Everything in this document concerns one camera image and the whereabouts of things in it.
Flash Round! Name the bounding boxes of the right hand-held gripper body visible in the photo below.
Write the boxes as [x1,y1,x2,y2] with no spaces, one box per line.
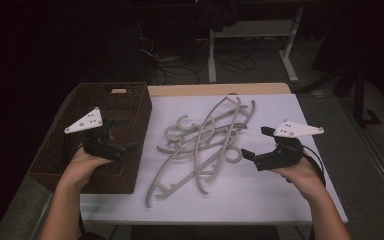
[252,119,325,172]

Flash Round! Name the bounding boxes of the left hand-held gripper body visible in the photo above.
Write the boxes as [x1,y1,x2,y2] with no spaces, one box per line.
[64,107,128,163]

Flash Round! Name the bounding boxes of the brown wicker basket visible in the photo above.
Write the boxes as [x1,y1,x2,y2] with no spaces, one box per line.
[28,82,153,195]

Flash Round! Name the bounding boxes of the grey plastic clothes hanger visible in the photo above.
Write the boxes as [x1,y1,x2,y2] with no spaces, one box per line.
[156,122,249,156]
[166,99,257,144]
[145,133,241,209]
[193,95,246,196]

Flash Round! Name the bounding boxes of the person's left hand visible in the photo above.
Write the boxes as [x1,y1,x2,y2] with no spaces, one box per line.
[58,148,114,193]

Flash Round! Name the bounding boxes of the person's right hand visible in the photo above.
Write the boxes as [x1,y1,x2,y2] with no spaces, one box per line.
[269,155,328,202]

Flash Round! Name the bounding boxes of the white table mat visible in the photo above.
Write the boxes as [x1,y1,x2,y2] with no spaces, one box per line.
[79,93,349,224]

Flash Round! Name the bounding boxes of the black metal stand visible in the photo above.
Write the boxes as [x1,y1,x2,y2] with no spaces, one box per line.
[296,64,383,128]

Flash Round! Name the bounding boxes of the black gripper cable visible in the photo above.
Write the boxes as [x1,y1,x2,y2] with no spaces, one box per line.
[299,144,328,188]

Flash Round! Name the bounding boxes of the black floor cables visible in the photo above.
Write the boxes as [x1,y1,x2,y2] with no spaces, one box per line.
[139,19,281,85]

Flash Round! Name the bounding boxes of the white metal desk frame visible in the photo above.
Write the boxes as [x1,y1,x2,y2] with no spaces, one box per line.
[208,6,304,84]

